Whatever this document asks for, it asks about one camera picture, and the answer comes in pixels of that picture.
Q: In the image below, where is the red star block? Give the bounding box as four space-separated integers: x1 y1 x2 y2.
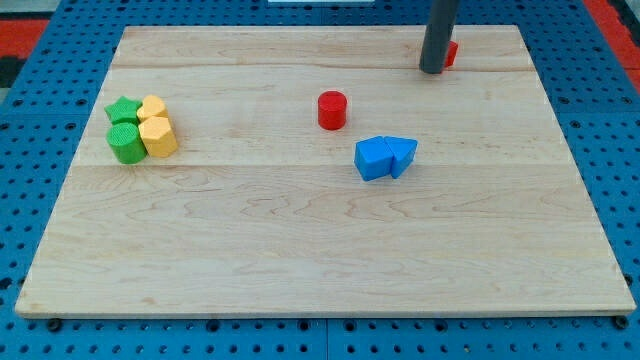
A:
444 41 459 68

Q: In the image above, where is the light wooden board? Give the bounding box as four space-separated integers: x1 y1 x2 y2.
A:
15 25 636 319

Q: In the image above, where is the green star block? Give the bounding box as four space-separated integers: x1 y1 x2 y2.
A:
104 96 142 125

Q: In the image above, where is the blue cube block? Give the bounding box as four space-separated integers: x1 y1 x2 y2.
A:
354 136 393 181

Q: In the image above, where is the red cylinder block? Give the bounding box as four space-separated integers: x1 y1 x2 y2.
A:
317 90 348 130

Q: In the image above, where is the blue triangle block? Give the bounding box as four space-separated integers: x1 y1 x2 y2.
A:
384 136 418 179

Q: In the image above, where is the yellow hexagon block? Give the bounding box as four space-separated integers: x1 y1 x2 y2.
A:
138 116 178 158

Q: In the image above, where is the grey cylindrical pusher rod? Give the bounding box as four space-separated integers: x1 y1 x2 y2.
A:
419 0 460 74

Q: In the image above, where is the yellow heart block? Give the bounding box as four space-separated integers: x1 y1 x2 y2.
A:
136 95 169 123

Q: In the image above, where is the green cylinder block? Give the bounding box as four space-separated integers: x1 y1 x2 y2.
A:
106 122 147 165

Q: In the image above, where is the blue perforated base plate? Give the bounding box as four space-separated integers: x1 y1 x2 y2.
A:
1 1 639 359

